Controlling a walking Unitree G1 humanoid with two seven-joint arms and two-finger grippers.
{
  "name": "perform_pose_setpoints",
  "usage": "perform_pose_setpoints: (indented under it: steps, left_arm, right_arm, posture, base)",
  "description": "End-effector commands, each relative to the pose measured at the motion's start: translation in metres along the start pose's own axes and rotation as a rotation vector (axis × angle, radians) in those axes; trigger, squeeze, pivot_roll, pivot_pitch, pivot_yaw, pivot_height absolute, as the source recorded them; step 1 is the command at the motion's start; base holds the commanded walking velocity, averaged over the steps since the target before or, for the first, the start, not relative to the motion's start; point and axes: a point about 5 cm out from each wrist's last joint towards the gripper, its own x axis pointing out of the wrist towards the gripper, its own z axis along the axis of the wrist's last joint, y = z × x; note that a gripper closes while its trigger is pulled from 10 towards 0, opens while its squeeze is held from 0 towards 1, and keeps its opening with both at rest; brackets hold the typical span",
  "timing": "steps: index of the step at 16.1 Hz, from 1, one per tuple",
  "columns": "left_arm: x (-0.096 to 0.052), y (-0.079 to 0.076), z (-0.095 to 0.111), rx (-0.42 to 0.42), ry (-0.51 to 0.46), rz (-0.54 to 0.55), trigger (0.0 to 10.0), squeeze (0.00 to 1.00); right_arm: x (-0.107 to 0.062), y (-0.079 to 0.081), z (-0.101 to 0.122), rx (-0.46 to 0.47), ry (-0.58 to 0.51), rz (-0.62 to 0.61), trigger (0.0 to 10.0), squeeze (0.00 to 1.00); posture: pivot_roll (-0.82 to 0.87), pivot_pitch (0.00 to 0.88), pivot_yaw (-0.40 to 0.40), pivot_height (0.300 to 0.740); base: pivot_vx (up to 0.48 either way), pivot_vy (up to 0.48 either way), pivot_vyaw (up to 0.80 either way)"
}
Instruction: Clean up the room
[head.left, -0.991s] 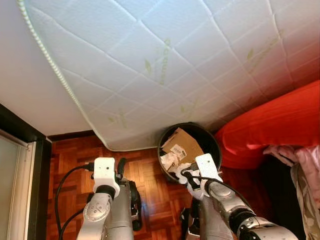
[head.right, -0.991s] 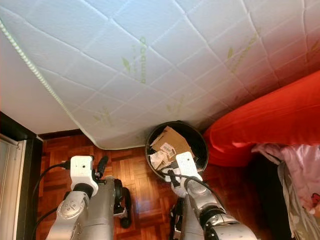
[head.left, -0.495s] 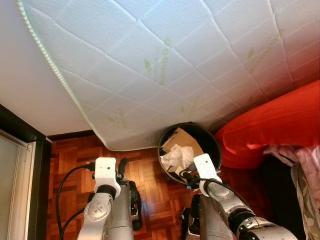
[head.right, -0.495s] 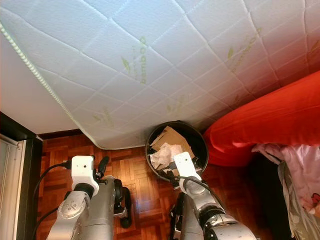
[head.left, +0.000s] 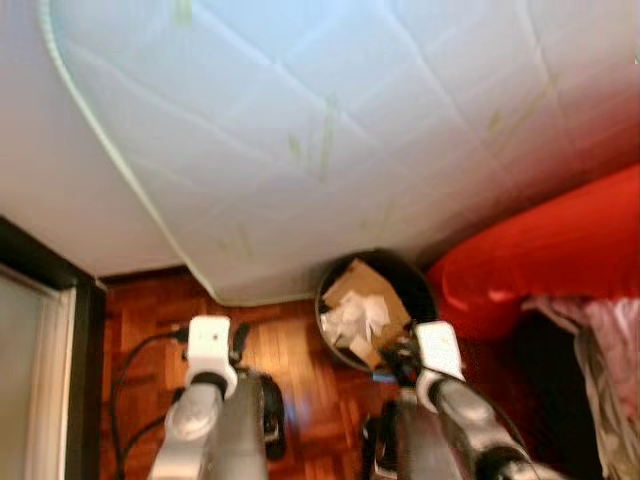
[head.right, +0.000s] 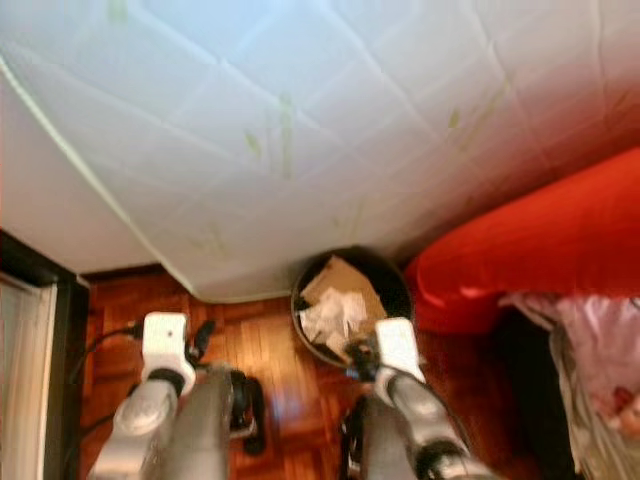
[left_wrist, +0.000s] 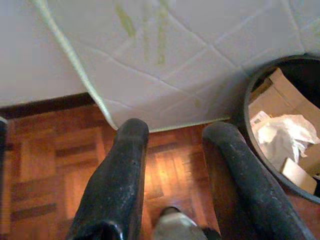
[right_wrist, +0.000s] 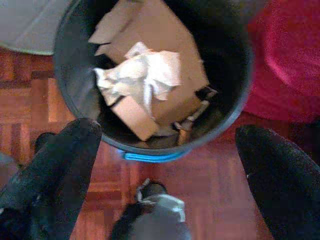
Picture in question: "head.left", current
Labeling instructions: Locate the round black trash bin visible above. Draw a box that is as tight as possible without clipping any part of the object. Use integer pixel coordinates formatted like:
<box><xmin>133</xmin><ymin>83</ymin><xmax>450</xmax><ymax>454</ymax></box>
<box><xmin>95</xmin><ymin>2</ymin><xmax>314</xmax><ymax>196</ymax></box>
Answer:
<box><xmin>315</xmin><ymin>250</ymin><xmax>441</xmax><ymax>376</ymax></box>

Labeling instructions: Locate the brown cardboard piece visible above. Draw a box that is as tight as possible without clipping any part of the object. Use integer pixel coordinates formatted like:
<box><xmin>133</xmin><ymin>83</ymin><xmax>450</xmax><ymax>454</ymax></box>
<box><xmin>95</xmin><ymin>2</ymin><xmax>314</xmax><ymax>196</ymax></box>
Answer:
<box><xmin>322</xmin><ymin>260</ymin><xmax>411</xmax><ymax>369</ymax></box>

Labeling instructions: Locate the silver right robot leg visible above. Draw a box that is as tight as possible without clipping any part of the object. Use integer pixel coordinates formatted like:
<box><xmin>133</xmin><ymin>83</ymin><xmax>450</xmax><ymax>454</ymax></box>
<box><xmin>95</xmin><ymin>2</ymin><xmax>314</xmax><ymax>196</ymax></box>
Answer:
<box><xmin>362</xmin><ymin>390</ymin><xmax>451</xmax><ymax>480</ymax></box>

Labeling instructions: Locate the red folded mattress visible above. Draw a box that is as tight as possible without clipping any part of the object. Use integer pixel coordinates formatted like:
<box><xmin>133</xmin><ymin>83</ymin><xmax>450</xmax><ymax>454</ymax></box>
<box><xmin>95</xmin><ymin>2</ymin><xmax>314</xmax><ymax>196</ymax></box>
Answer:
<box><xmin>428</xmin><ymin>165</ymin><xmax>640</xmax><ymax>341</ymax></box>

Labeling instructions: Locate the bed with beige leaf sheet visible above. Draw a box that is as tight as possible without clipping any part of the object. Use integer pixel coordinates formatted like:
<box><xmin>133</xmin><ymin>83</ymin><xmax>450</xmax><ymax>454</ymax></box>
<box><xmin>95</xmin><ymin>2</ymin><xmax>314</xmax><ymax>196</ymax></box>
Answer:
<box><xmin>570</xmin><ymin>320</ymin><xmax>640</xmax><ymax>480</ymax></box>

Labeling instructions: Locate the pink cartoon print quilt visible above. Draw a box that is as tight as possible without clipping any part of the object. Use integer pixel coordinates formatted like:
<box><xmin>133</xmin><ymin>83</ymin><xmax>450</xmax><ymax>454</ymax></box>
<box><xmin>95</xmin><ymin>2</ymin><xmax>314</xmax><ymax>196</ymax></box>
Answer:
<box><xmin>520</xmin><ymin>293</ymin><xmax>640</xmax><ymax>401</ymax></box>

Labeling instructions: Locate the white door panel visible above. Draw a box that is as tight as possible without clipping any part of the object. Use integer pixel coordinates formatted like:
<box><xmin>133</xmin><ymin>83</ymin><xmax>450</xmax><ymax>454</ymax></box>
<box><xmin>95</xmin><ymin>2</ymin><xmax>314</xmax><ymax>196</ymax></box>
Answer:
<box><xmin>0</xmin><ymin>265</ymin><xmax>76</xmax><ymax>480</ymax></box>

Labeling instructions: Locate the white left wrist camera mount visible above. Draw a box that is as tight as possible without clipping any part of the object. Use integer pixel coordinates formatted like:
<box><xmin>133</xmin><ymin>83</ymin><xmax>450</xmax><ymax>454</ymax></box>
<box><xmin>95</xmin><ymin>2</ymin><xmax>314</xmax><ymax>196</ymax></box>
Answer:
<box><xmin>185</xmin><ymin>315</ymin><xmax>241</xmax><ymax>399</ymax></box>

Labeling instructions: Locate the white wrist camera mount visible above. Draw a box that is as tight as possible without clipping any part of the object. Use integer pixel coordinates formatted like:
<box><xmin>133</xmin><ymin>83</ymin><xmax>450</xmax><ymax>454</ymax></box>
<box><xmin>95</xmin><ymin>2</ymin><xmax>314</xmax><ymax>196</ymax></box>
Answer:
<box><xmin>412</xmin><ymin>320</ymin><xmax>467</xmax><ymax>411</ymax></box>
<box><xmin>185</xmin><ymin>315</ymin><xmax>241</xmax><ymax>399</ymax></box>

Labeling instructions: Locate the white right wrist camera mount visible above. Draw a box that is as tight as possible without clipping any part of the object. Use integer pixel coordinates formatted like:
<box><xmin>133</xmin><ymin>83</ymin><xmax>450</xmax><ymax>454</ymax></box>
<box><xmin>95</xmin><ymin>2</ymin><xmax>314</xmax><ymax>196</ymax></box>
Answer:
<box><xmin>412</xmin><ymin>320</ymin><xmax>467</xmax><ymax>411</ymax></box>

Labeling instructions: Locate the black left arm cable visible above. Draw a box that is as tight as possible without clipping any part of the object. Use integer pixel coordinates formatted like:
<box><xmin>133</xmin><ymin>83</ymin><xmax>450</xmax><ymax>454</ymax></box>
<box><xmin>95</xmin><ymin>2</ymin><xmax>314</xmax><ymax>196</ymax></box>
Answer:
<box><xmin>108</xmin><ymin>330</ymin><xmax>191</xmax><ymax>471</ymax></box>

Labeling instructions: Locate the black door frame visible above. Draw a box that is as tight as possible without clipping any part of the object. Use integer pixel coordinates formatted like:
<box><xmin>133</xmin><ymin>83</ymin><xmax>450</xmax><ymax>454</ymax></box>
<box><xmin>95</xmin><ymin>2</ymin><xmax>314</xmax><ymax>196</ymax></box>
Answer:
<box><xmin>0</xmin><ymin>215</ymin><xmax>109</xmax><ymax>480</ymax></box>

